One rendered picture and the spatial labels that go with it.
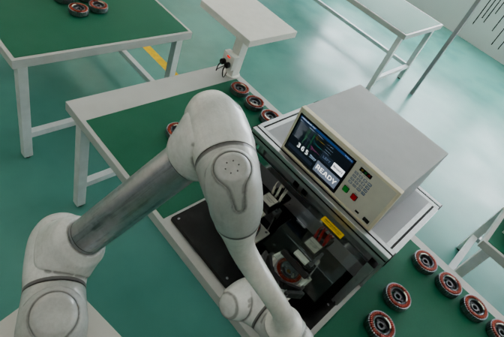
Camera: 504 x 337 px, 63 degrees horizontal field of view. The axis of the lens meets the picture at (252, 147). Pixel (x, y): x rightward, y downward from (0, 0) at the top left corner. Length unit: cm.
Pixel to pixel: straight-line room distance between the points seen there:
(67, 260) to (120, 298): 118
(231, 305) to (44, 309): 47
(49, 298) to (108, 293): 123
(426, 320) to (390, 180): 75
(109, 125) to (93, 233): 94
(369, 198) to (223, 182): 77
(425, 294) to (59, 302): 145
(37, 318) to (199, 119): 58
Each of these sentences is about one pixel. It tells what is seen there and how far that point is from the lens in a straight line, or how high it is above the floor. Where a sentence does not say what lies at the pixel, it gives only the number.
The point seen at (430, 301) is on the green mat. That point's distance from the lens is 199.
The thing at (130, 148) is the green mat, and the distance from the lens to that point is 188.
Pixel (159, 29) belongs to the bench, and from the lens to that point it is 273.
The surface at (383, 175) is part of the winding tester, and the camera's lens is 135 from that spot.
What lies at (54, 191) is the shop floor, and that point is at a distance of 266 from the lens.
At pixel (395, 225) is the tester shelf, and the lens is 156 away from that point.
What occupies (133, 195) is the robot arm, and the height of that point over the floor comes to 132.
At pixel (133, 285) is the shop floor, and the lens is 235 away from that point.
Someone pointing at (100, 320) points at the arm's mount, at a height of 81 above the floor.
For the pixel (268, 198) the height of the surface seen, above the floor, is 92.
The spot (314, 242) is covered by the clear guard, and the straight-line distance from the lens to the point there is 139.
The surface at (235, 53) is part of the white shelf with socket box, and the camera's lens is 241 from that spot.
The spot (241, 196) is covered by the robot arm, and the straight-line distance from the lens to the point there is 74.
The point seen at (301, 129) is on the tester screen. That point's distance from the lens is 146.
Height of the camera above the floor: 209
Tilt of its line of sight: 41 degrees down
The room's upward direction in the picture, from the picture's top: 24 degrees clockwise
